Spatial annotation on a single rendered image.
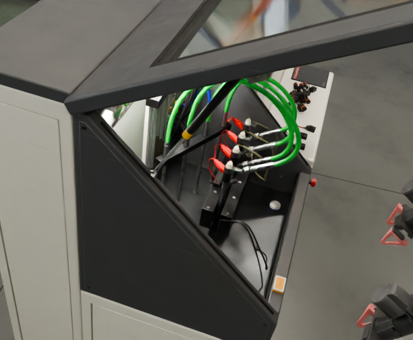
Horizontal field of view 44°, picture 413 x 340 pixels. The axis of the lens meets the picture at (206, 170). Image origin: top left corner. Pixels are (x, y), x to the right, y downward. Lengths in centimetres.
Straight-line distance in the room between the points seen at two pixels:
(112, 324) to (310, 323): 122
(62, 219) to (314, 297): 165
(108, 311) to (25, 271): 28
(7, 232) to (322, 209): 208
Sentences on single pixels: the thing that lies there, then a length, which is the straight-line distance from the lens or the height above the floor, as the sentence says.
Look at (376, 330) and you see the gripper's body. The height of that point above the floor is 109.
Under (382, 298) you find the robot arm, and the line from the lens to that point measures 125.
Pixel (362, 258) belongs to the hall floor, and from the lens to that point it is 302.
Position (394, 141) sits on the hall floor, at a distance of 400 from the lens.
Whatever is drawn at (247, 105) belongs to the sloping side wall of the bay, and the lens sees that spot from 176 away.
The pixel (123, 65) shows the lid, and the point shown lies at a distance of 115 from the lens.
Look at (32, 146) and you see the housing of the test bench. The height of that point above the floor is 131.
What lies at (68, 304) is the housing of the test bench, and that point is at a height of 69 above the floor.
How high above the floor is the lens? 212
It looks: 41 degrees down
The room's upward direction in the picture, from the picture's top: 10 degrees clockwise
